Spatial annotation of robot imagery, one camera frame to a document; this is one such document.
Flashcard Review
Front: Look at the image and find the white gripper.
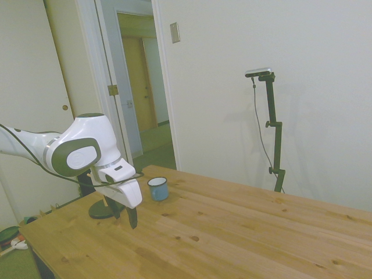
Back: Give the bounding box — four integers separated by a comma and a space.
95, 178, 144, 230

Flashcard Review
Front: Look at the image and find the blue enamel mug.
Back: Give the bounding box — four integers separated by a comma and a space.
146, 176, 170, 202

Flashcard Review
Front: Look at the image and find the wooden mug tree black base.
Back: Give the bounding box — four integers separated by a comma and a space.
86, 171, 117, 220

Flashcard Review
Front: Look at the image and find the cardboard box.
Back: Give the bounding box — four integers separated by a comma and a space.
18, 203, 60, 227

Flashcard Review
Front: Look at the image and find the white floor object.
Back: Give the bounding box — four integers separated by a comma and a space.
9, 237, 29, 252

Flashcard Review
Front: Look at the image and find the green round floor item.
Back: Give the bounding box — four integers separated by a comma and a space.
0, 226, 22, 248

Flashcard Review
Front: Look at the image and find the wooden hallway door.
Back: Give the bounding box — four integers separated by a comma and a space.
121, 36, 159, 134

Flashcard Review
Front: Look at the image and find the white room door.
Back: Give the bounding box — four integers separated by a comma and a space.
43, 0, 135, 201

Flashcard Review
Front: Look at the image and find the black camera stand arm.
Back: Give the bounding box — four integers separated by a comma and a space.
257, 72, 287, 194

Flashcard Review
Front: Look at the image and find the metal wall switch plate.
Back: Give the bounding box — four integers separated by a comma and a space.
169, 22, 181, 45

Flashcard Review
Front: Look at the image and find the grey stereo camera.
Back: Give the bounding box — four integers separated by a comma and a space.
245, 67, 274, 79

